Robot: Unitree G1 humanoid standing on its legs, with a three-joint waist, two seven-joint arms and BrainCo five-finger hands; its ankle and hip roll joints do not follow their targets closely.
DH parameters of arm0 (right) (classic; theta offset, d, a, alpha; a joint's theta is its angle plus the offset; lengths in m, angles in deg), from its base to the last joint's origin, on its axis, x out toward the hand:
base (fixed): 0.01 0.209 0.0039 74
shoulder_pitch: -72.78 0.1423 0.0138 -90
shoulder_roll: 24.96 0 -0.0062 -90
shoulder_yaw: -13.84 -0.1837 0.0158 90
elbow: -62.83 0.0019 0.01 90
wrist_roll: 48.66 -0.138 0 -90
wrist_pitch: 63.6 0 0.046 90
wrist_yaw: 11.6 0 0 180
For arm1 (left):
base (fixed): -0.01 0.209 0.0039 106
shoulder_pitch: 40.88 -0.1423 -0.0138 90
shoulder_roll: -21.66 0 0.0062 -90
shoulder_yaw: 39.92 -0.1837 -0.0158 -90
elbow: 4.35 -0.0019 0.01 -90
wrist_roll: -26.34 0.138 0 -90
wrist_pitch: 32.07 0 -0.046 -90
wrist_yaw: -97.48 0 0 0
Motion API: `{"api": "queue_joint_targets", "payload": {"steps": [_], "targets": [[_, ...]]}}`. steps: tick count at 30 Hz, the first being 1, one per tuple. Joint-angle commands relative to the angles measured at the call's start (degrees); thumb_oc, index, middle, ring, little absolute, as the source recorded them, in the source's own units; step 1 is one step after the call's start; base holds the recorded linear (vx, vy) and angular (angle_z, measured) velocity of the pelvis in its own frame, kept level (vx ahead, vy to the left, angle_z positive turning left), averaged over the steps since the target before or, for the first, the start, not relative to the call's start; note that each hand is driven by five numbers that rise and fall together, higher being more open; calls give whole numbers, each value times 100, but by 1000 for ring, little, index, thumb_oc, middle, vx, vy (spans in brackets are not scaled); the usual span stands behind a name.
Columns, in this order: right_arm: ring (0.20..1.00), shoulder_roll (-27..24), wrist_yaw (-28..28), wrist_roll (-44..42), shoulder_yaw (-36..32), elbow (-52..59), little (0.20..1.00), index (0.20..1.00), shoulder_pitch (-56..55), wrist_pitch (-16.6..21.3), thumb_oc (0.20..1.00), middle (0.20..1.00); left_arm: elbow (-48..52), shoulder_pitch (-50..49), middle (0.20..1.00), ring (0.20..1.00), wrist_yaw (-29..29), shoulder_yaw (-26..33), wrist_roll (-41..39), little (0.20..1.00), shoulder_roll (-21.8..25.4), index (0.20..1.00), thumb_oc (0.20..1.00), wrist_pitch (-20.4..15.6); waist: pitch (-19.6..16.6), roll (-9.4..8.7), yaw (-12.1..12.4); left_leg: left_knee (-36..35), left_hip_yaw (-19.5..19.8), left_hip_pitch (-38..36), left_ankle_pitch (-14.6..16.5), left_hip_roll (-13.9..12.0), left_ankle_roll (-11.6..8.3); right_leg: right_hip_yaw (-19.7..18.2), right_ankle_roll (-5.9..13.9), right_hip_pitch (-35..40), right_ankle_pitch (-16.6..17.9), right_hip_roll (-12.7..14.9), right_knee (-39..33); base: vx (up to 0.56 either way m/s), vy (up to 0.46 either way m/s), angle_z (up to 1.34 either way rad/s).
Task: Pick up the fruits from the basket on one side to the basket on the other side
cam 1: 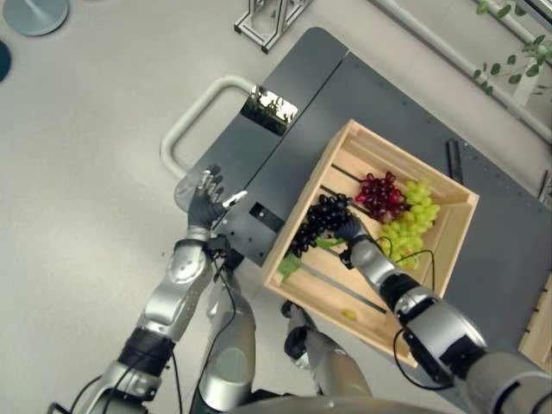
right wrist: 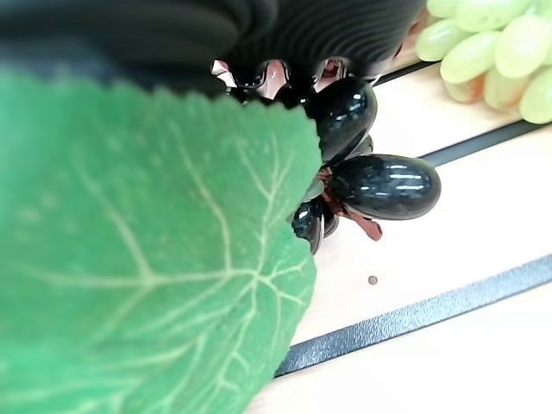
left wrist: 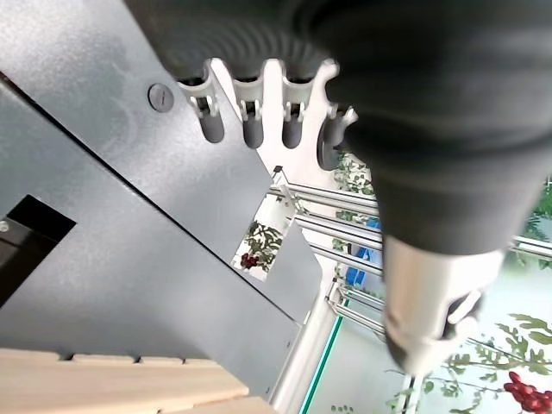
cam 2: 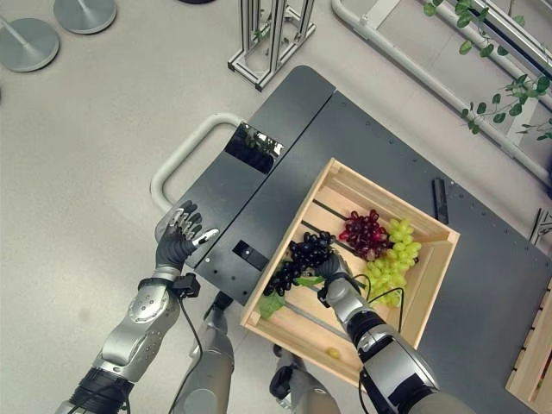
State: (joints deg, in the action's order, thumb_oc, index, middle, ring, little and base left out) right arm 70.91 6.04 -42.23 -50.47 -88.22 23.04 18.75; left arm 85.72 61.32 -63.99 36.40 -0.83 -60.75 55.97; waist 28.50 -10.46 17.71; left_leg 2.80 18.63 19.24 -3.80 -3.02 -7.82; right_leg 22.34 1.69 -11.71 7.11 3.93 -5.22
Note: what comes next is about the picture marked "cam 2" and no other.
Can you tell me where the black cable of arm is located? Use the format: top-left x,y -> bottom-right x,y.
167,295 -> 204,414
351,273 -> 406,333

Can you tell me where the dark grey cart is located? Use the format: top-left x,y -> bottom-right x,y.
189,64 -> 552,414

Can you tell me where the green ivy vine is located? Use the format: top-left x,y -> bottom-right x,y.
422,0 -> 552,141

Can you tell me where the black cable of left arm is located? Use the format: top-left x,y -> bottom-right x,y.
167,295 -> 204,414

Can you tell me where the red grape bunch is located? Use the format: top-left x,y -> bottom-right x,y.
338,209 -> 392,261

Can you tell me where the small black bar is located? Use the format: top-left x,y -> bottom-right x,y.
432,177 -> 449,224

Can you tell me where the black grape bunch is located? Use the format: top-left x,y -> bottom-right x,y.
258,230 -> 336,320

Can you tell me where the silver robot leg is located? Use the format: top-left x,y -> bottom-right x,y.
269,347 -> 342,414
168,292 -> 235,414

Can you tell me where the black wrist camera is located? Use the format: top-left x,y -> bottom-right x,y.
172,273 -> 201,299

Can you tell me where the white tube railing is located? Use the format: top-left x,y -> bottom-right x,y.
330,0 -> 552,182

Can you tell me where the wooden slatted crate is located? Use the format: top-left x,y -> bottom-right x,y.
505,278 -> 552,414

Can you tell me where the aluminium profile frame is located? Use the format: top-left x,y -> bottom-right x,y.
227,0 -> 320,92

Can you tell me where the round grey stand base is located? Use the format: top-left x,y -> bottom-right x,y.
53,0 -> 118,35
0,16 -> 60,73

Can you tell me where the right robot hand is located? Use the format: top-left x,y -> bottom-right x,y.
308,252 -> 355,286

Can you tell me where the light grey cart handle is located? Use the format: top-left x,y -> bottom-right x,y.
150,112 -> 241,215

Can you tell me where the wooden crate with fruit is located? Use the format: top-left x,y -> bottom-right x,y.
239,157 -> 461,386

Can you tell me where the green grape bunch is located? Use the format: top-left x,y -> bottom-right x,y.
361,218 -> 423,308

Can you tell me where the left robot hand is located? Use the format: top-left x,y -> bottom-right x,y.
154,199 -> 220,273

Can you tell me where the aluminium bracket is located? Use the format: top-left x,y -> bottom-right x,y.
526,207 -> 552,247

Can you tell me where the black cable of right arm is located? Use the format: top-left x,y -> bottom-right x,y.
351,273 -> 406,333

